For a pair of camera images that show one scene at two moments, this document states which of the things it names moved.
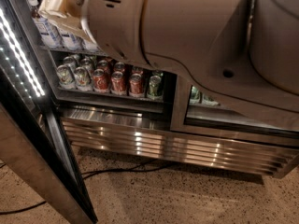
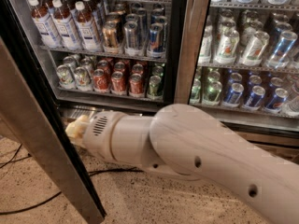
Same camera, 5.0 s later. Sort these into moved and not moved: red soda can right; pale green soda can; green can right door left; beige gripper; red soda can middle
Moved: beige gripper
Not moved: red soda can right; green can right door left; pale green soda can; red soda can middle
